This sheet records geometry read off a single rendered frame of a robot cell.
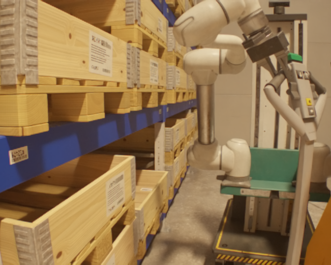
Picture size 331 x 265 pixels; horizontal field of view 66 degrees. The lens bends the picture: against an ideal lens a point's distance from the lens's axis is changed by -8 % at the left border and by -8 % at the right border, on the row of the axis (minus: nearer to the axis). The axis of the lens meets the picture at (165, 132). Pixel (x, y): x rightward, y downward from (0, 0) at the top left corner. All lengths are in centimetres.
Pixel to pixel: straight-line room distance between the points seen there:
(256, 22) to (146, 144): 186
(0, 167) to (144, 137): 195
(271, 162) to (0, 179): 153
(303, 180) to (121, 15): 118
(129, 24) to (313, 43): 565
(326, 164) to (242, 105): 485
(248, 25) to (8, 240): 93
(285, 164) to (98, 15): 143
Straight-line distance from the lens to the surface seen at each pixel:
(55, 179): 165
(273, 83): 90
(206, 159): 167
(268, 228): 210
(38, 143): 84
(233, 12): 90
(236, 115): 645
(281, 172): 186
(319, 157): 171
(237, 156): 167
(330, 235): 138
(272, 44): 93
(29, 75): 71
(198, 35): 87
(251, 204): 197
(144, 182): 241
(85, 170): 153
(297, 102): 102
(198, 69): 141
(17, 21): 72
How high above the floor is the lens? 128
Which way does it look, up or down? 8 degrees down
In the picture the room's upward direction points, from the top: straight up
